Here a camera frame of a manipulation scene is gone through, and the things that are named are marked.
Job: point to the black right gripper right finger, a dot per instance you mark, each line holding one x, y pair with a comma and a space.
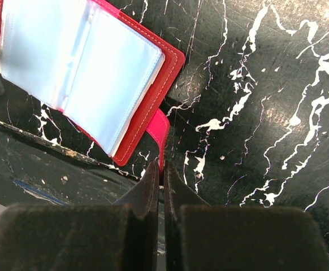
204, 237

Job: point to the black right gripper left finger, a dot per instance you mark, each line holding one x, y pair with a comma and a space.
120, 236

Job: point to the red leather card holder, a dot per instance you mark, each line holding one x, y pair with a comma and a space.
100, 68

